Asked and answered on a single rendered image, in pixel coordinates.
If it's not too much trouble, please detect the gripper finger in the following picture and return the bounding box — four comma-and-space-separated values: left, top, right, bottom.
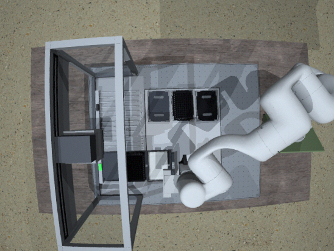
179, 155, 188, 165

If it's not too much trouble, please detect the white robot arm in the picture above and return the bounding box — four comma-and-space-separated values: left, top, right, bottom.
163, 63, 334, 208

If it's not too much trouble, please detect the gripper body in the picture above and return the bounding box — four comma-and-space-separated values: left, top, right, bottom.
179, 163, 193, 175

